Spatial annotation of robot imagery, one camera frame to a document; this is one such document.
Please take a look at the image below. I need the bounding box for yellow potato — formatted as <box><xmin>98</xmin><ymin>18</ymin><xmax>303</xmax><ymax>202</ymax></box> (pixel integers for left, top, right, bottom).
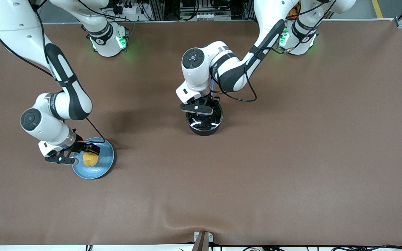
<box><xmin>83</xmin><ymin>152</ymin><xmax>99</xmax><ymax>167</ymax></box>

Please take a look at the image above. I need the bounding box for glass lid with blue knob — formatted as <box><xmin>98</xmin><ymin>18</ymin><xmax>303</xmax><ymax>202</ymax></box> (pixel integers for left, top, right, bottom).
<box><xmin>186</xmin><ymin>105</ymin><xmax>223</xmax><ymax>129</ymax></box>

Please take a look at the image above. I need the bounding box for blue round plate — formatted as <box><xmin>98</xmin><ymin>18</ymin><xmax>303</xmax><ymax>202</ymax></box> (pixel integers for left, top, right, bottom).
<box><xmin>71</xmin><ymin>137</ymin><xmax>115</xmax><ymax>180</ymax></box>

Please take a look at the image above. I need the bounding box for brown table mat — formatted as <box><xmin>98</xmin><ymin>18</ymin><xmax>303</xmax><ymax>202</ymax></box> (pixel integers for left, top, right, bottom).
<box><xmin>0</xmin><ymin>19</ymin><xmax>402</xmax><ymax>246</ymax></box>

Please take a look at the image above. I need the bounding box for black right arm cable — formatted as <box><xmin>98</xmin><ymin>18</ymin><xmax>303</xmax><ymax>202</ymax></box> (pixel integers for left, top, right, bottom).
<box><xmin>0</xmin><ymin>0</ymin><xmax>106</xmax><ymax>143</ymax></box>

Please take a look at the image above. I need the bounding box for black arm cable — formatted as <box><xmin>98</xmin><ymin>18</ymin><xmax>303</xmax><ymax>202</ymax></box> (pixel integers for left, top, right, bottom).
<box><xmin>0</xmin><ymin>0</ymin><xmax>106</xmax><ymax>143</ymax></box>
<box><xmin>211</xmin><ymin>0</ymin><xmax>339</xmax><ymax>102</ymax></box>

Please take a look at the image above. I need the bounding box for black pot with blue handle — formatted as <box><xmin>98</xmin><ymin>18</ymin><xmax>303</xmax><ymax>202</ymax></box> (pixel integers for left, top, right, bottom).
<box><xmin>186</xmin><ymin>79</ymin><xmax>224</xmax><ymax>136</ymax></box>

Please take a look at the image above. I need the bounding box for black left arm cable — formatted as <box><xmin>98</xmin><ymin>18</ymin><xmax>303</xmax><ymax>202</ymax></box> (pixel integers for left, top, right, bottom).
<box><xmin>211</xmin><ymin>0</ymin><xmax>339</xmax><ymax>102</ymax></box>

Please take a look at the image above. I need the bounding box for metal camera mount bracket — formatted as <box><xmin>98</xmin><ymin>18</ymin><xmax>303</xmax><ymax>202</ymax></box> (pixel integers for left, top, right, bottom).
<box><xmin>191</xmin><ymin>231</ymin><xmax>214</xmax><ymax>251</ymax></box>

